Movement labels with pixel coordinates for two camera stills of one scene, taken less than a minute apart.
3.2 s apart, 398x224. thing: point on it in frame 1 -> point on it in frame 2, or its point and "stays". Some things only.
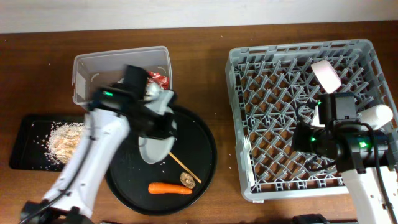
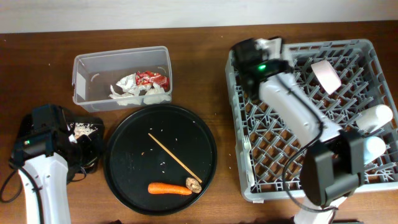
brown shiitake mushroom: [187, 180] -> [193, 185]
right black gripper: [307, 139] -> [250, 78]
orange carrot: [155, 188] stays
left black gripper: [155, 128] -> [93, 154]
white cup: [375, 117] stays
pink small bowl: [326, 75] stays
